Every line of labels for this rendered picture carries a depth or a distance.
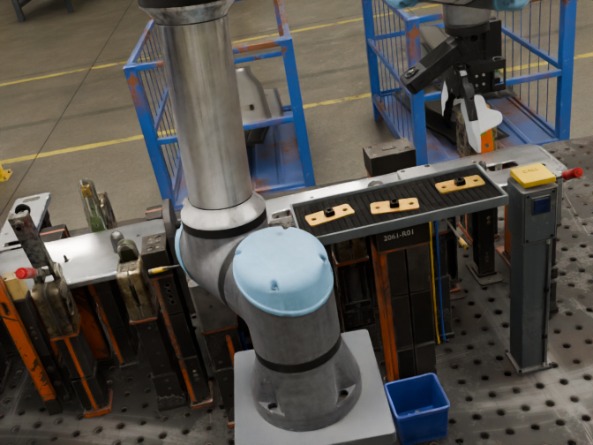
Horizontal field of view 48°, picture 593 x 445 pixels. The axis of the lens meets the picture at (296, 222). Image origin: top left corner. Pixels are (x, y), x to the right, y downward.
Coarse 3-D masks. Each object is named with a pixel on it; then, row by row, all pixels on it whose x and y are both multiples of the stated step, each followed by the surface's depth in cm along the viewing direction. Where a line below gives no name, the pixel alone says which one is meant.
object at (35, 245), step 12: (24, 204) 131; (12, 216) 127; (24, 216) 127; (12, 228) 128; (24, 228) 129; (36, 228) 132; (24, 240) 130; (36, 240) 131; (36, 252) 133; (48, 252) 135; (36, 264) 135; (48, 264) 135
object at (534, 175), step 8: (520, 168) 123; (528, 168) 123; (536, 168) 122; (544, 168) 122; (512, 176) 123; (520, 176) 121; (528, 176) 120; (536, 176) 120; (544, 176) 119; (552, 176) 119; (520, 184) 121; (528, 184) 119; (536, 184) 119
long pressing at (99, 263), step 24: (528, 144) 167; (312, 192) 162; (336, 192) 160; (288, 216) 154; (72, 240) 161; (96, 240) 159; (0, 264) 156; (24, 264) 155; (72, 264) 151; (96, 264) 149; (72, 288) 144
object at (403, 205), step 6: (414, 198) 120; (372, 204) 120; (378, 204) 120; (384, 204) 119; (390, 204) 117; (396, 204) 117; (402, 204) 118; (408, 204) 118; (414, 204) 118; (372, 210) 118; (378, 210) 118; (384, 210) 117; (390, 210) 117; (396, 210) 117; (402, 210) 117; (408, 210) 117
